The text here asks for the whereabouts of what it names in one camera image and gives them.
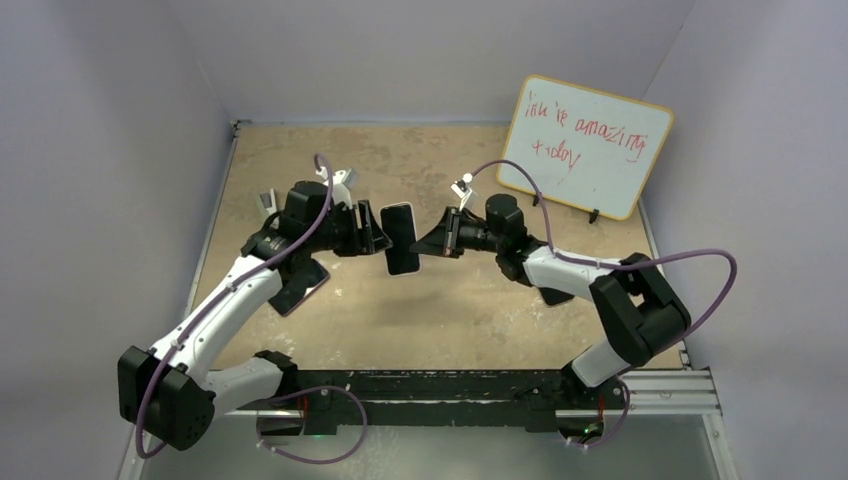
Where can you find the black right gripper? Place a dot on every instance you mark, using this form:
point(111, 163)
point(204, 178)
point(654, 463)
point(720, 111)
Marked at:
point(440, 240)

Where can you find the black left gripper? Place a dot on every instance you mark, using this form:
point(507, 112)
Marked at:
point(368, 237)

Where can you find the black phone case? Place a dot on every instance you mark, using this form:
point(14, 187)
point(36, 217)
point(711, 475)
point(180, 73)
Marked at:
point(553, 297)

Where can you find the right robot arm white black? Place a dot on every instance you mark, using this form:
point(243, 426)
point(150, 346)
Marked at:
point(639, 311)

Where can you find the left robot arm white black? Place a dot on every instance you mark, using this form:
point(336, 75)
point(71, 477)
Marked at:
point(171, 390)

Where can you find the black mounting base bar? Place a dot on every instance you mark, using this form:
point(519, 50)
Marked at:
point(538, 401)

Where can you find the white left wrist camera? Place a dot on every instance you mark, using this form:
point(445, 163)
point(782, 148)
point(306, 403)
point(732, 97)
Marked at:
point(342, 182)

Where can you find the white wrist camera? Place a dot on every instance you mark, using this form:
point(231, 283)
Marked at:
point(342, 182)
point(462, 189)

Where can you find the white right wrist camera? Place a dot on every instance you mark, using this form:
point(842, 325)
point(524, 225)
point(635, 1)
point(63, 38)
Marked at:
point(462, 189)

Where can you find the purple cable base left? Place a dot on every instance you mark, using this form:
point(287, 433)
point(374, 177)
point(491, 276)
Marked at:
point(319, 425)

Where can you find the whiteboard with yellow frame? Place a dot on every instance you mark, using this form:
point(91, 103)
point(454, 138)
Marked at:
point(582, 147)

